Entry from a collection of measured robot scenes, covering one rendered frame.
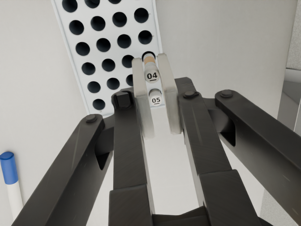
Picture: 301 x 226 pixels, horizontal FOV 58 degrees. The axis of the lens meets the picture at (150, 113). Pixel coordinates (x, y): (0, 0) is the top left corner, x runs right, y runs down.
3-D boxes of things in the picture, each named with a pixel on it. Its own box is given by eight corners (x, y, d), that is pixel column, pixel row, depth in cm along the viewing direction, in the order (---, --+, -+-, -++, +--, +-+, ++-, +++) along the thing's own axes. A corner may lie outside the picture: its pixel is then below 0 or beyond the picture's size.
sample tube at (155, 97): (159, 86, 30) (163, 105, 26) (148, 88, 30) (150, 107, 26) (157, 76, 29) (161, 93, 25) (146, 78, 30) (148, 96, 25)
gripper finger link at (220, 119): (182, 115, 14) (242, 106, 14) (171, 78, 18) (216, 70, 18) (186, 140, 14) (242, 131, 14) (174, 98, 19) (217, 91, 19)
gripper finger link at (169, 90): (164, 91, 15) (177, 89, 15) (156, 53, 21) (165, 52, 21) (171, 136, 16) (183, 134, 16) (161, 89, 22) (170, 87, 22)
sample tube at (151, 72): (156, 63, 25) (161, 82, 21) (143, 66, 25) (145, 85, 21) (154, 50, 25) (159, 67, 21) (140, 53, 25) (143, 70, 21)
